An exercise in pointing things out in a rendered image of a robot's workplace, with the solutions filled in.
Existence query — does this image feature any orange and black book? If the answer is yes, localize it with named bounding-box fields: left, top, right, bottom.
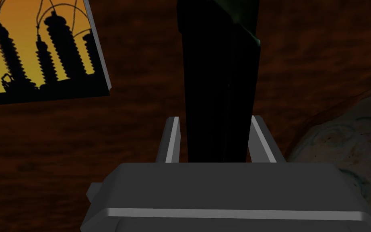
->
left=0, top=0, right=112, bottom=107

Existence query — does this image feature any grey patterned plate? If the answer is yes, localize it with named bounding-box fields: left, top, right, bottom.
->
left=284, top=86, right=371, bottom=223

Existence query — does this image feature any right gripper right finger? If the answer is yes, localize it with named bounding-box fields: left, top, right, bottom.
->
left=248, top=115, right=286, bottom=163

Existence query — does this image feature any black bottle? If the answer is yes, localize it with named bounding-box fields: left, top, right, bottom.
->
left=176, top=0, right=262, bottom=164

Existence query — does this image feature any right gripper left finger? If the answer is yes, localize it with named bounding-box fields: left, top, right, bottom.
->
left=155, top=116, right=181, bottom=164

